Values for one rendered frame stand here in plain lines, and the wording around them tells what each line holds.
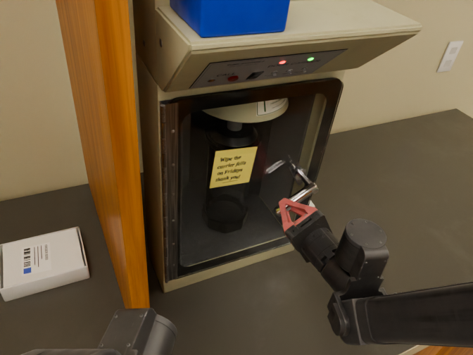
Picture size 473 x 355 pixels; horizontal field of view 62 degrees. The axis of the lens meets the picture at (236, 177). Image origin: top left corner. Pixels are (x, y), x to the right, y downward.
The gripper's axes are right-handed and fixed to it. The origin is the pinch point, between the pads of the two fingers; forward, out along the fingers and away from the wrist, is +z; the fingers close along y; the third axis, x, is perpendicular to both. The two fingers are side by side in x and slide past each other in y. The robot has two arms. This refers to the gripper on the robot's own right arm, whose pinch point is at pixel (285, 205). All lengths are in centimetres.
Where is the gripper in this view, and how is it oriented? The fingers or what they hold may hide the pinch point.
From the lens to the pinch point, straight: 73.2
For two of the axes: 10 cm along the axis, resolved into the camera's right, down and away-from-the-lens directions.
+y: -3.8, -5.5, -7.5
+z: -4.6, -5.9, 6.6
